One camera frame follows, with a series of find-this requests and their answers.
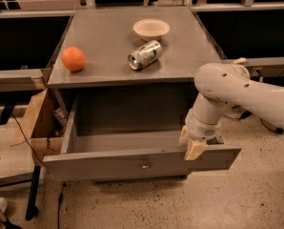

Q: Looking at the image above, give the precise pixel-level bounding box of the white paper bowl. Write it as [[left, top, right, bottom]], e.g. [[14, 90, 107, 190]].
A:
[[132, 19, 170, 41]]

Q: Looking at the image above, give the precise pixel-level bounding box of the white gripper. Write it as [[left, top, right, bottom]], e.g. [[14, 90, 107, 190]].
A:
[[179, 110, 220, 160]]

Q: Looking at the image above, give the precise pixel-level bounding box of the black table leg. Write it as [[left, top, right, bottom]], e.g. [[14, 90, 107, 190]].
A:
[[26, 166, 41, 220]]

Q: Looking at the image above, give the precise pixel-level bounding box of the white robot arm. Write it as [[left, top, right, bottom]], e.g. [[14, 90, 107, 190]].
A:
[[179, 63, 284, 160]]

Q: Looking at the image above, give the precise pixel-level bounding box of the grey drawer cabinet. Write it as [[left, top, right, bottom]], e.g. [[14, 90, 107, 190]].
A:
[[47, 6, 229, 185]]

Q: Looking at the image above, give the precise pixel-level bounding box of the orange fruit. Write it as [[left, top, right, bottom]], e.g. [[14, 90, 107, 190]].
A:
[[62, 47, 86, 72]]

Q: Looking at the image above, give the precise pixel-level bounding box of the grey top drawer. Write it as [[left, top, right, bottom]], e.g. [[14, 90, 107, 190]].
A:
[[45, 93, 241, 181]]

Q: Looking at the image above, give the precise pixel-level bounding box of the black cable on floor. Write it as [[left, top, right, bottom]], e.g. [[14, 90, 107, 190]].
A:
[[8, 112, 68, 229]]

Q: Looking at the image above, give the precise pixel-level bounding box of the brown cardboard box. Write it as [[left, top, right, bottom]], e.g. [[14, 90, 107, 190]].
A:
[[10, 89, 65, 166]]

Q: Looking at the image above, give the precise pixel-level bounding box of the small cream foam piece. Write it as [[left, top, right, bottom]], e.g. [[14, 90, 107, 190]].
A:
[[233, 57, 247, 64]]

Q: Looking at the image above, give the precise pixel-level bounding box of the black tripod leg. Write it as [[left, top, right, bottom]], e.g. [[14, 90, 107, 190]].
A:
[[0, 193, 22, 229]]

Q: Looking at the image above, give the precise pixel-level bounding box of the crushed green soda can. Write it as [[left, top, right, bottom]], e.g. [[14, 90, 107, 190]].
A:
[[128, 40, 163, 71]]

